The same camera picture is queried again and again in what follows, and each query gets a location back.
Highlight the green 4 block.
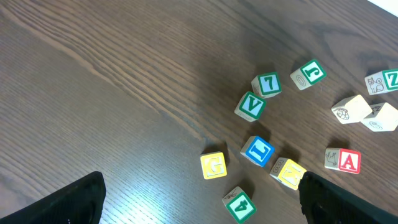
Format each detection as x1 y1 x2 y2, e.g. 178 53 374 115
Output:
222 186 257 223

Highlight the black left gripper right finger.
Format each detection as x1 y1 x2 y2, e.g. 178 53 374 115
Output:
298 171 397 224

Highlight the green J block left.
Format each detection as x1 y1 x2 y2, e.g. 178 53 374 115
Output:
290 59 327 90

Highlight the red A block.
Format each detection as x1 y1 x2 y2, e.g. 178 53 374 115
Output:
324 147 361 174

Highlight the green Z block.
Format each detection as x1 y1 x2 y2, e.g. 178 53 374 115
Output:
364 69 398 95

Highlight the blue L block lower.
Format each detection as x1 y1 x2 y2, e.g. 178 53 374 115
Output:
240 136 275 167

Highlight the yellow block far left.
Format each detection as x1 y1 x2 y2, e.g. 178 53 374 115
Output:
200 151 227 180

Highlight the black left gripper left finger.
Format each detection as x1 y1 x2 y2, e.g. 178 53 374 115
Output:
1 171 106 224

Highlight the yellow S block left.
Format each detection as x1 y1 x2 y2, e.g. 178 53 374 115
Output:
361 103 398 132

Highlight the green V block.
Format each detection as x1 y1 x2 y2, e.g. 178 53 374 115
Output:
234 91 267 122

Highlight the green 7 block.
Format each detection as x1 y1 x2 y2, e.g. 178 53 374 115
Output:
251 72 282 99

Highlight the yellow block beside R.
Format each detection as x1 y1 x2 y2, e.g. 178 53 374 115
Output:
269 157 307 190

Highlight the yellow block near J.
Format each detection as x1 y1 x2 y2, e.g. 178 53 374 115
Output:
331 95 373 124

